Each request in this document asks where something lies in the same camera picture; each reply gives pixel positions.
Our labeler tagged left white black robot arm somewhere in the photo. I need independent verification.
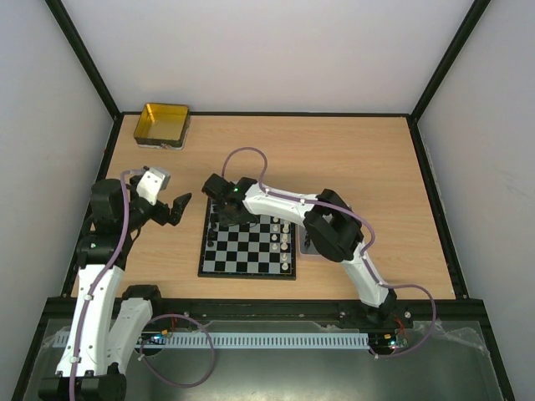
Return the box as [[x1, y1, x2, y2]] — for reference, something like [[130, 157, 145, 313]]
[[38, 169, 191, 400]]

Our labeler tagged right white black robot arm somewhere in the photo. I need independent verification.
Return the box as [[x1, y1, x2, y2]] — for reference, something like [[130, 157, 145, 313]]
[[202, 174, 397, 327]]

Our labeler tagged black and silver chessboard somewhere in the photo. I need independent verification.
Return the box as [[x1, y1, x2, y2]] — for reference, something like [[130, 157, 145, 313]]
[[197, 200, 297, 280]]

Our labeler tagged yellow square tin box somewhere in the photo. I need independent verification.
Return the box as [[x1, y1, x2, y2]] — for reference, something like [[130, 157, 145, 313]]
[[133, 103, 191, 150]]

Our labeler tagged silver foil tray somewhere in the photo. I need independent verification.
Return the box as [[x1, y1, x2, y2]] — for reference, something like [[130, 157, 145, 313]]
[[298, 226, 322, 260]]

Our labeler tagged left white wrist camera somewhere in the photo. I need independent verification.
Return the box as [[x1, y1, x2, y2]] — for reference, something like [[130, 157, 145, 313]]
[[136, 167, 171, 206]]

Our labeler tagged light blue slotted cable duct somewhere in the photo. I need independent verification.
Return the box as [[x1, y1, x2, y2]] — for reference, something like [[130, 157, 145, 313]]
[[145, 332, 369, 349]]

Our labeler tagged black aluminium frame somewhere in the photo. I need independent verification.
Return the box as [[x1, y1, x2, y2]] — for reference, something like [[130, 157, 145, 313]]
[[13, 1, 514, 400]]

